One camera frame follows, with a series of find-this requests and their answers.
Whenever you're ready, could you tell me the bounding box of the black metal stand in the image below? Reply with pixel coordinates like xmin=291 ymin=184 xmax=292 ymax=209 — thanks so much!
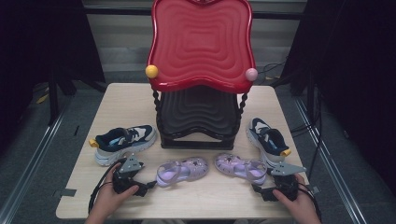
xmin=47 ymin=71 xmax=61 ymax=126

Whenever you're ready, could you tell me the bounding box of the red and black shoe rack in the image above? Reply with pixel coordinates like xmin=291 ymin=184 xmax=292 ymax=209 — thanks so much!
xmin=145 ymin=0 xmax=260 ymax=151

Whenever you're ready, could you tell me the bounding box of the black floor cable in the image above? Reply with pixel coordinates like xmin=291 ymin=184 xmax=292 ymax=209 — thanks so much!
xmin=290 ymin=87 xmax=323 ymax=181

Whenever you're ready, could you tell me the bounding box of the black curtain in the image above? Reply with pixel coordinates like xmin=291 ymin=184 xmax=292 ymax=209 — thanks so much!
xmin=279 ymin=0 xmax=396 ymax=195
xmin=0 ymin=0 xmax=106 ymax=150

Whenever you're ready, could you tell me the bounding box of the person's left hand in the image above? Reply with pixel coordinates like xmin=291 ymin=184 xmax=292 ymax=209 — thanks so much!
xmin=92 ymin=162 xmax=140 ymax=218

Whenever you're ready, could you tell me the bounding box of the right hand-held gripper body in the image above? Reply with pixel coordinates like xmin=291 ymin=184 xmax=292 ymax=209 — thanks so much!
xmin=270 ymin=161 xmax=307 ymax=202

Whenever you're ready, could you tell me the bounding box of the navy and white sneaker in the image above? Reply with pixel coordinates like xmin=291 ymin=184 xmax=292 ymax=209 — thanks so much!
xmin=88 ymin=124 xmax=158 ymax=167
xmin=246 ymin=117 xmax=292 ymax=172

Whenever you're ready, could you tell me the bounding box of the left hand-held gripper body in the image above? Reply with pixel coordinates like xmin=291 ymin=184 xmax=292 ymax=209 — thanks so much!
xmin=111 ymin=154 xmax=147 ymax=194

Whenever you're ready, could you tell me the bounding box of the purple sandal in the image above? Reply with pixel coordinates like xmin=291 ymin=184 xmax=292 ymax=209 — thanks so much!
xmin=155 ymin=157 xmax=209 ymax=188
xmin=214 ymin=152 xmax=268 ymax=186

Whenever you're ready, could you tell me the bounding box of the person's right hand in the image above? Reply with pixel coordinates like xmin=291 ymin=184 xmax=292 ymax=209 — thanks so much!
xmin=273 ymin=173 xmax=320 ymax=218

